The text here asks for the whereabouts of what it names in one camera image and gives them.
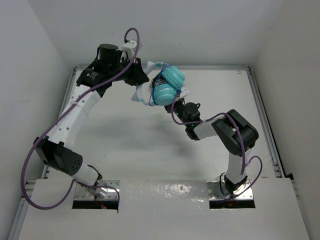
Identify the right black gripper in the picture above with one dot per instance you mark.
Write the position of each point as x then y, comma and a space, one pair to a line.
179, 100

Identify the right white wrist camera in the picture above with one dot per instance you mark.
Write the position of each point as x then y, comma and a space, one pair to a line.
184, 91

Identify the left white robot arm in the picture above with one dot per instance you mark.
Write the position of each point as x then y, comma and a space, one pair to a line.
55, 149

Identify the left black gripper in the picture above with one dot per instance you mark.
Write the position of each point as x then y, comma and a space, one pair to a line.
137, 73

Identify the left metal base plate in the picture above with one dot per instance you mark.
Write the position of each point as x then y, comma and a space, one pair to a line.
105, 197

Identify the teal cat-ear headphones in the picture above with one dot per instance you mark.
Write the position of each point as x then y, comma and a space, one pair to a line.
164, 94

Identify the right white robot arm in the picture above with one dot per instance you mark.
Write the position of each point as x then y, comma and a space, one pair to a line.
235, 132

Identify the black headphones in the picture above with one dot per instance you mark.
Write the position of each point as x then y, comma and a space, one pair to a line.
157, 81

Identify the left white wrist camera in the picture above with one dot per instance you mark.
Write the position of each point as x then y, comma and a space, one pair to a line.
130, 48

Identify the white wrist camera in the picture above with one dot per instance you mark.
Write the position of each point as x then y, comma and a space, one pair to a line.
130, 48
184, 91

